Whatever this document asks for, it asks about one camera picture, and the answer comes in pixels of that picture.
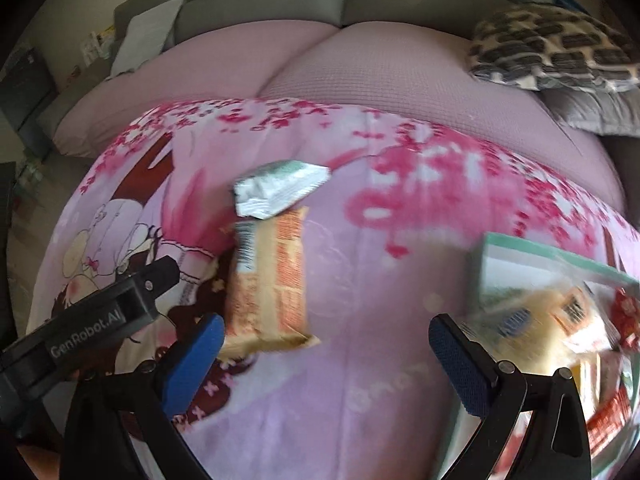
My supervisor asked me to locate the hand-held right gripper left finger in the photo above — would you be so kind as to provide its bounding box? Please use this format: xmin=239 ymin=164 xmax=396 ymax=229
xmin=65 ymin=312 xmax=226 ymax=480

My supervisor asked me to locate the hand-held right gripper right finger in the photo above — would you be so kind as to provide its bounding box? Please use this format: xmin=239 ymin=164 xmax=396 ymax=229
xmin=428 ymin=313 xmax=593 ymax=480

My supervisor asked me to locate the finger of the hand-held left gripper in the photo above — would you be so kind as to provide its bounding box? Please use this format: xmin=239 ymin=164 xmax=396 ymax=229
xmin=127 ymin=255 xmax=181 ymax=323

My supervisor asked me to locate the teal shallow cardboard box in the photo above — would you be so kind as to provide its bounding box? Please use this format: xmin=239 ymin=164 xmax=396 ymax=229
xmin=450 ymin=232 xmax=640 ymax=480

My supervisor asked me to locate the orange beige cake packet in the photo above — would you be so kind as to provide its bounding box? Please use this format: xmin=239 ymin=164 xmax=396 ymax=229
xmin=217 ymin=205 xmax=321 ymax=361

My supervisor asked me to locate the pink printed blanket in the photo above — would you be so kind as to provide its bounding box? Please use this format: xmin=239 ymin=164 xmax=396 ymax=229
xmin=25 ymin=97 xmax=640 ymax=480

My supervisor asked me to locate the silver green-edged wrapper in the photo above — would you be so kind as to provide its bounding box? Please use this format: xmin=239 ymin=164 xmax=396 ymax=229
xmin=232 ymin=159 xmax=332 ymax=220

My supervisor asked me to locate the dark grey furniture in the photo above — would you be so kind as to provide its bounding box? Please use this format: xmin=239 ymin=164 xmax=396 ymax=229
xmin=0 ymin=47 xmax=56 ymax=131

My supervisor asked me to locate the white cushion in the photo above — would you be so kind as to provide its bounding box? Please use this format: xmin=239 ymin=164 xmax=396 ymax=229
xmin=107 ymin=0 xmax=186 ymax=78

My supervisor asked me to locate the pink sofa cover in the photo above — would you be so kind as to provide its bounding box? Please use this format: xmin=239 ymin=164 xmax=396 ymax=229
xmin=37 ymin=20 xmax=626 ymax=196

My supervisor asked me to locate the grey pillow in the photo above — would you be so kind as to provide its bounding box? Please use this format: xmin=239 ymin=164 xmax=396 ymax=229
xmin=542 ymin=85 xmax=640 ymax=137

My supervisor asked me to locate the black patterned pillow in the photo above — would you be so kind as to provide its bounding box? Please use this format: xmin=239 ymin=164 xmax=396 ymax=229
xmin=467 ymin=2 xmax=640 ymax=92

